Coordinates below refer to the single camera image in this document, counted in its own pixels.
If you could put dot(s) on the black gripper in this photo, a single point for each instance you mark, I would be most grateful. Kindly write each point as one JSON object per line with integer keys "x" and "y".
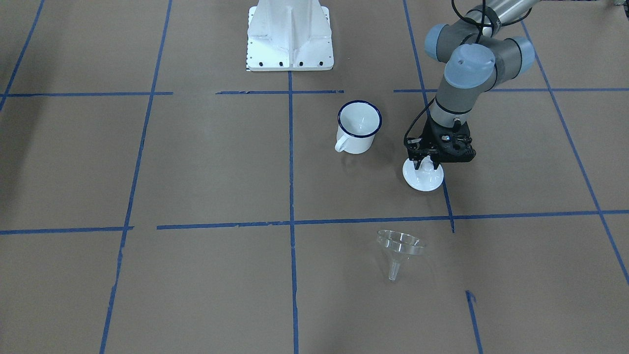
{"x": 418, "y": 149}

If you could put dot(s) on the white ceramic lid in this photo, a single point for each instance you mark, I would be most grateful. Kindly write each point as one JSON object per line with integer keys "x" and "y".
{"x": 422, "y": 176}

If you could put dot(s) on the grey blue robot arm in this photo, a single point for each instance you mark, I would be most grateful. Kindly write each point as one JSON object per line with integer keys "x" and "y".
{"x": 475, "y": 62}

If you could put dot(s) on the white enamel mug blue rim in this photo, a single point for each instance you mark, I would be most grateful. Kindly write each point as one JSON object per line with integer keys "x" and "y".
{"x": 358, "y": 123}

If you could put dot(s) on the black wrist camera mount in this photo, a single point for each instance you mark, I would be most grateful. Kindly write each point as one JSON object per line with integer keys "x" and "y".
{"x": 456, "y": 148}

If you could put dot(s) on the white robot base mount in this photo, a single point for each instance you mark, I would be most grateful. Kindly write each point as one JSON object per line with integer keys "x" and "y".
{"x": 289, "y": 35}

